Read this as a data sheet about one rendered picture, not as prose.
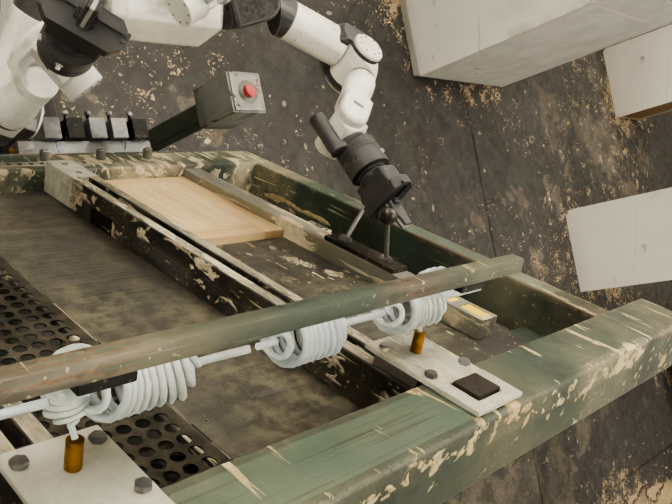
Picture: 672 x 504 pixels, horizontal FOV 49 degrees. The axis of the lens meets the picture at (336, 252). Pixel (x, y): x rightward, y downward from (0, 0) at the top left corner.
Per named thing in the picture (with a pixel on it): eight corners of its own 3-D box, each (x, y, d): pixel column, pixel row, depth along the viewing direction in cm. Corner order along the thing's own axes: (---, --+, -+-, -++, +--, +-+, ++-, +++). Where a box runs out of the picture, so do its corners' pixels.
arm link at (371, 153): (424, 180, 148) (394, 136, 152) (394, 183, 141) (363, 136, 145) (388, 219, 155) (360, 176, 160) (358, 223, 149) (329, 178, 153)
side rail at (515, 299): (265, 197, 216) (271, 161, 212) (614, 369, 147) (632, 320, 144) (249, 199, 212) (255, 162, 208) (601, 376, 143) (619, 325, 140)
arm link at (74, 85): (25, 34, 108) (15, 56, 118) (76, 93, 111) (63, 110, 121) (84, -6, 113) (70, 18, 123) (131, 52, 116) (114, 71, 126)
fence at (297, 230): (197, 182, 196) (199, 167, 195) (492, 334, 137) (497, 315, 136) (181, 183, 193) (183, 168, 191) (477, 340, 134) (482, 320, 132)
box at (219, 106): (223, 92, 224) (259, 72, 212) (230, 130, 224) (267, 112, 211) (190, 90, 216) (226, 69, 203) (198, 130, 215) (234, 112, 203)
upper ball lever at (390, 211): (385, 258, 153) (387, 200, 146) (399, 265, 150) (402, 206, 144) (373, 265, 151) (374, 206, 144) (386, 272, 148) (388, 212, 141)
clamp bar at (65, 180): (77, 188, 172) (84, 86, 164) (502, 460, 98) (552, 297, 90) (35, 191, 165) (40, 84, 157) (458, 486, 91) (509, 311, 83)
